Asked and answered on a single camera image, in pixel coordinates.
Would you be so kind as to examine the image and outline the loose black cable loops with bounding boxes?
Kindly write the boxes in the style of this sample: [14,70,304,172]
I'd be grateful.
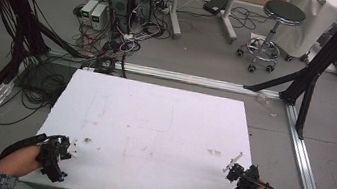
[0,62,70,135]

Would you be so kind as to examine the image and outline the person's left hand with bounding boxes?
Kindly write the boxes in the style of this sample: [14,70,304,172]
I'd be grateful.
[0,139,46,182]

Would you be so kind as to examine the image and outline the black round stool chrome base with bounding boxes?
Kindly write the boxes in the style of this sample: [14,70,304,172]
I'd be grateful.
[233,0,309,80]

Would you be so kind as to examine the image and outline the white bench power supply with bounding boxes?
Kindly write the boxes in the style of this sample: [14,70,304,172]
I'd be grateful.
[88,1,109,32]
[78,0,100,26]

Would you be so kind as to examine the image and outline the flat black box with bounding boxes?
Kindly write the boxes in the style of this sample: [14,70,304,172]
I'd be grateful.
[201,0,230,18]

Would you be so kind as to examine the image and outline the white desk leg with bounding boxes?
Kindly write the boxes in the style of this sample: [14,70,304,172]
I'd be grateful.
[216,0,244,46]
[164,0,188,41]

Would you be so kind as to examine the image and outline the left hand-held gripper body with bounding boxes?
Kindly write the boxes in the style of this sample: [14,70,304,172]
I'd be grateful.
[32,131,75,186]

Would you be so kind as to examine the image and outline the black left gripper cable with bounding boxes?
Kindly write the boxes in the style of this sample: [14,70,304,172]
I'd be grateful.
[0,126,49,172]

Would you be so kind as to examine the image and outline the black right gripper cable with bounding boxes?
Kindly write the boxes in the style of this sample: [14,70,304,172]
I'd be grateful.
[242,174,287,189]

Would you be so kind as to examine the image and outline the long aluminium floor rail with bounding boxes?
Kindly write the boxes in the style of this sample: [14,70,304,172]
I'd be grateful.
[45,49,284,101]

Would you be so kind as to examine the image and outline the black frame post with braces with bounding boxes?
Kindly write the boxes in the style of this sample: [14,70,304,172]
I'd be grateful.
[237,0,337,146]

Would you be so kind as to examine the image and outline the tangle of floor cables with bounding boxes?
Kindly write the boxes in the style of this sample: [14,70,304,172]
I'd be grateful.
[64,3,176,85]

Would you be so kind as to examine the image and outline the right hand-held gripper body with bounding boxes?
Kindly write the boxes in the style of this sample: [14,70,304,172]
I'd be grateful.
[223,161,263,189]

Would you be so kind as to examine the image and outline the white cloth-covered object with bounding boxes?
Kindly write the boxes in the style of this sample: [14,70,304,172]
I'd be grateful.
[270,0,337,65]

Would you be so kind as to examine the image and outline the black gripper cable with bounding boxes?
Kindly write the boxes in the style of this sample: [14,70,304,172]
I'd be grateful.
[0,126,49,172]
[242,174,287,189]

